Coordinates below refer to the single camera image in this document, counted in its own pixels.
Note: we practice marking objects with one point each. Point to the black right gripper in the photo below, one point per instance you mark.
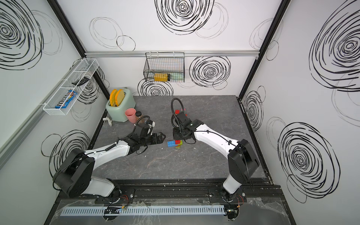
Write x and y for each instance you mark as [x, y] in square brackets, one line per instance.
[176, 134]

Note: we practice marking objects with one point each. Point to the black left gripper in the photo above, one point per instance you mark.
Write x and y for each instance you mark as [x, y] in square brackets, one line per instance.
[160, 139]

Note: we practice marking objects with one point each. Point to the blue long lego brick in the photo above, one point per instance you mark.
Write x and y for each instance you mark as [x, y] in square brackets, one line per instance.
[171, 144]

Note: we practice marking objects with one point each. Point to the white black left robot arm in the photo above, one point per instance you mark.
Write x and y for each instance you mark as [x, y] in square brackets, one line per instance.
[75, 175]

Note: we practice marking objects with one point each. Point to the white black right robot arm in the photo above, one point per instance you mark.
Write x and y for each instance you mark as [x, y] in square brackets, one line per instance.
[242, 160]

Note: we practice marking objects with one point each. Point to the brown spice jar black lid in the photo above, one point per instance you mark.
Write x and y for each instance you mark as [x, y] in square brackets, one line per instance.
[139, 117]

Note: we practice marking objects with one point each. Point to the pink plastic cup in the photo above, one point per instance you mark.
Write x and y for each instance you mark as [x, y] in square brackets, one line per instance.
[131, 115]

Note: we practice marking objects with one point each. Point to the mint green toaster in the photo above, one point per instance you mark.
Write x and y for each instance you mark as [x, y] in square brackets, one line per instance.
[117, 113]

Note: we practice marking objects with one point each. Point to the light green box in basket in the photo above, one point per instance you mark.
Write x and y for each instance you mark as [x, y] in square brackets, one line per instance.
[176, 77]

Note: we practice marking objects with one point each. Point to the yellow box in basket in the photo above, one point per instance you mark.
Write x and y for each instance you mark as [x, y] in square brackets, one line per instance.
[161, 77]

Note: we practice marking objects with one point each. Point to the right toy bread slice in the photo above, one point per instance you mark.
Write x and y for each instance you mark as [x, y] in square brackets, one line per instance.
[119, 97]

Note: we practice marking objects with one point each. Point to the toy bread slice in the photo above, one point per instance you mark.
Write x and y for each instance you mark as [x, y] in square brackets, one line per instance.
[119, 97]
[112, 97]

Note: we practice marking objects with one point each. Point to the left toy bread slice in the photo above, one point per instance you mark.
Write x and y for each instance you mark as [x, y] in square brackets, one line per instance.
[112, 97]

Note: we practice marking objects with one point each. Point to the black remote on shelf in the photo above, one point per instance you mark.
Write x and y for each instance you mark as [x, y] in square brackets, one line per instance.
[81, 81]

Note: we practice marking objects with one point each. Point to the blue snack packet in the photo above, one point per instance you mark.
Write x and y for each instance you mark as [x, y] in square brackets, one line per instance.
[68, 97]

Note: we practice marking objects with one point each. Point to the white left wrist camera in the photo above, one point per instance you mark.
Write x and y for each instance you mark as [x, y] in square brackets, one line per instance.
[151, 126]

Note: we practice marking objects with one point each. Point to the black wire wall basket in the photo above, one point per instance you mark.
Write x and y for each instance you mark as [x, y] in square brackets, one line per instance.
[163, 62]

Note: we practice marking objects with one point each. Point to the white slotted cable duct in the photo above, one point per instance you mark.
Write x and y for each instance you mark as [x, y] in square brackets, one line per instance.
[143, 210]

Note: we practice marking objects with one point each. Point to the white wire wall shelf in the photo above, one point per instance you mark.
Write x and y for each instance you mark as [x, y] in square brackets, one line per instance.
[81, 68]

